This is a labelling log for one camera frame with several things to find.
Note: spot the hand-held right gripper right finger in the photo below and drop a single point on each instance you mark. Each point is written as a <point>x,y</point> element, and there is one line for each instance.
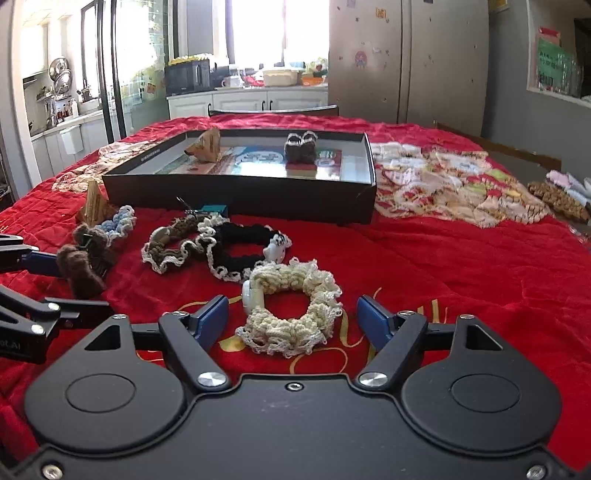
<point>373,321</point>

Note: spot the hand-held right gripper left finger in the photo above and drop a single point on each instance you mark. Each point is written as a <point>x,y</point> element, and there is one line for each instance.
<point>213,318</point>

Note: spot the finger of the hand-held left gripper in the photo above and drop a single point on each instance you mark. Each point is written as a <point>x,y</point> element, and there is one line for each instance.
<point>41,264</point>
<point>78,314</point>

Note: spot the brown pyramid pouch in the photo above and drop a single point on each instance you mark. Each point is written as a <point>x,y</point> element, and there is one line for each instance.
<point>94,205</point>
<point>207,145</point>

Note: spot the black scrunchie with white edge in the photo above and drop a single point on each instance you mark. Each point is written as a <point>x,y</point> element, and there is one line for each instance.
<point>240,240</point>

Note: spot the cream crochet scrunchie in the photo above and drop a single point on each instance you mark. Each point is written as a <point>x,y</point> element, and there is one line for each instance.
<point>295,277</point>

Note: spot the black shallow box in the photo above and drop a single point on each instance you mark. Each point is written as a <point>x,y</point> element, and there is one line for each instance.
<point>240,198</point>

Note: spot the red printed blanket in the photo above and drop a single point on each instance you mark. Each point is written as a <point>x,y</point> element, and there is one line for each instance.
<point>452,286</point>

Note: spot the olive scrunchie with white edge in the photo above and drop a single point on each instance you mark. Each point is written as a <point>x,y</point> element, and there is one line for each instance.
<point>168,242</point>

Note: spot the white hanging bin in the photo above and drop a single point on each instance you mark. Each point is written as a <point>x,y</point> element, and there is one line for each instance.
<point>70,139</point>

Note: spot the brown pyramid pouch in tray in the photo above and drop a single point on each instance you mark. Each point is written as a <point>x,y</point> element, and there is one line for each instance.
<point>207,145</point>

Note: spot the dark brown crochet scrunchie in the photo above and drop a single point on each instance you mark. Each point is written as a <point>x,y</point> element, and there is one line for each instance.
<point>300,147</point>

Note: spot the glass sliding door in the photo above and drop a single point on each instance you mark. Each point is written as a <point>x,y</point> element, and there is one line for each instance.
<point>108,69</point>

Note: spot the brown braided accessory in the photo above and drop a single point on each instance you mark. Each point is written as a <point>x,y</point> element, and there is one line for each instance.
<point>556,199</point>

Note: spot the white kitchen cabinet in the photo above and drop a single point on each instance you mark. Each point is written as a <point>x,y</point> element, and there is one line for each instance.
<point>244,100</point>

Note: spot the black microwave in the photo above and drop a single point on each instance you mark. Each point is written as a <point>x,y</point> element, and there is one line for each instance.
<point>187,77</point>

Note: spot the pink and white cloth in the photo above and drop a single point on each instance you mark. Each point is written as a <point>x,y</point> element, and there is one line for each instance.
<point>570,182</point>

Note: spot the white food container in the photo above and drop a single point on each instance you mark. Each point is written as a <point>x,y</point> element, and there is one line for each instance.
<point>279,77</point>

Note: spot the beige refrigerator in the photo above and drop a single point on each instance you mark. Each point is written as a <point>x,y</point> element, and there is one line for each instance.
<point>406,60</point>

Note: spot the green poster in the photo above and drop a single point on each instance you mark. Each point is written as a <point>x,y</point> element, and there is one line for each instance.
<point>547,64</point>

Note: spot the row of drinking glasses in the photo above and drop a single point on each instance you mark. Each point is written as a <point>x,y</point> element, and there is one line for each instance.
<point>568,76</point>

